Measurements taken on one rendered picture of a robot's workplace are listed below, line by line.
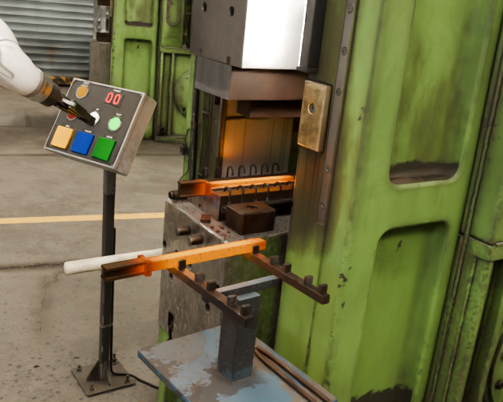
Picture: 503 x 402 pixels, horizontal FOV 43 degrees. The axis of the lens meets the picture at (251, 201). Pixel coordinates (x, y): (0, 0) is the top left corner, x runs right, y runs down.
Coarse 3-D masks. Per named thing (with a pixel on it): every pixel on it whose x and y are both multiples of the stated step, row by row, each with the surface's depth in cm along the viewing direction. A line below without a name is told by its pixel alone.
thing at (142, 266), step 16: (256, 240) 159; (144, 256) 142; (160, 256) 144; (176, 256) 145; (192, 256) 147; (208, 256) 150; (224, 256) 153; (112, 272) 136; (128, 272) 139; (144, 272) 140
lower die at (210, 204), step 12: (216, 180) 201; (216, 192) 189; (228, 192) 190; (240, 192) 191; (252, 192) 192; (264, 192) 194; (276, 192) 196; (288, 192) 199; (204, 204) 194; (216, 204) 188; (216, 216) 188
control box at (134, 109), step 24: (72, 96) 231; (96, 96) 226; (144, 96) 217; (72, 120) 227; (120, 120) 217; (144, 120) 220; (48, 144) 229; (72, 144) 224; (120, 144) 215; (120, 168) 216
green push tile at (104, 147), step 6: (102, 138) 218; (96, 144) 218; (102, 144) 217; (108, 144) 216; (114, 144) 215; (96, 150) 217; (102, 150) 216; (108, 150) 215; (96, 156) 217; (102, 156) 215; (108, 156) 214
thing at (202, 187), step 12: (192, 180) 188; (204, 180) 191; (228, 180) 196; (240, 180) 197; (252, 180) 198; (264, 180) 200; (276, 180) 203; (180, 192) 186; (192, 192) 188; (204, 192) 190
